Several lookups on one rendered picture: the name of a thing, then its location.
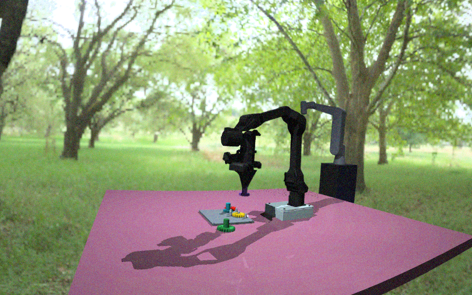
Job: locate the purple gear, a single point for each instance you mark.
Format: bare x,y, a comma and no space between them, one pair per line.
244,192

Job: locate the teal gear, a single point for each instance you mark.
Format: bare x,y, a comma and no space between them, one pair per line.
227,208

